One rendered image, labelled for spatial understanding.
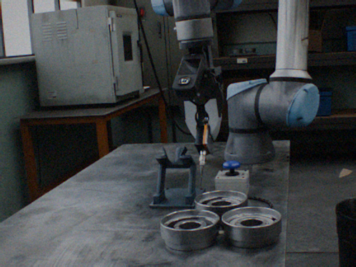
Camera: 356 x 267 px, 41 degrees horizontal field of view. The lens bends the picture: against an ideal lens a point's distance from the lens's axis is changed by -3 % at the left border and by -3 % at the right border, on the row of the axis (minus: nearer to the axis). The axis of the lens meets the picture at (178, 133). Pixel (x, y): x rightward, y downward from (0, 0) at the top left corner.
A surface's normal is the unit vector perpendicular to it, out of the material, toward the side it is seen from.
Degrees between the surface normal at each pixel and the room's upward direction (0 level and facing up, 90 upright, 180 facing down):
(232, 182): 90
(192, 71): 33
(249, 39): 90
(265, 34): 90
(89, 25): 90
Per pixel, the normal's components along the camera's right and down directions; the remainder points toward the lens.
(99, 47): -0.22, 0.19
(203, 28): 0.44, 0.12
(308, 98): 0.73, 0.20
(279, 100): -0.66, -0.01
